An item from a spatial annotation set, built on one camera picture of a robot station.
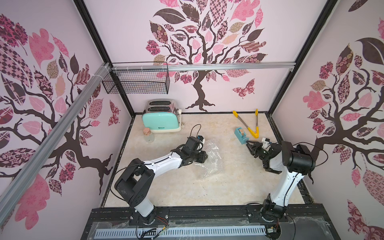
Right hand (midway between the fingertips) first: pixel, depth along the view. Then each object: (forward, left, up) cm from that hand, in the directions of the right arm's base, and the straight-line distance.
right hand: (247, 141), depth 97 cm
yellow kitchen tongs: (+8, -9, -4) cm, 12 cm away
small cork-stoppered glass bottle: (+4, +66, +2) cm, 66 cm away
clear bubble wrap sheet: (-19, +25, +5) cm, 32 cm away
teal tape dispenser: (+5, +3, 0) cm, 6 cm away
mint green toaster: (+16, +57, +11) cm, 60 cm away
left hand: (-13, +29, +2) cm, 32 cm away
